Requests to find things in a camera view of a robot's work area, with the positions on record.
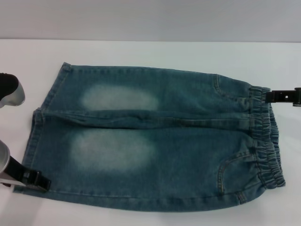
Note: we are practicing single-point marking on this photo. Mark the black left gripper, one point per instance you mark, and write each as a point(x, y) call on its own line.
point(17, 171)

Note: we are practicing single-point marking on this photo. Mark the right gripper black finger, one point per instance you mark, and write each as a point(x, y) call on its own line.
point(279, 96)

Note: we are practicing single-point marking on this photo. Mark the blue denim shorts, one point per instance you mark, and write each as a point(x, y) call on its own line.
point(164, 153)

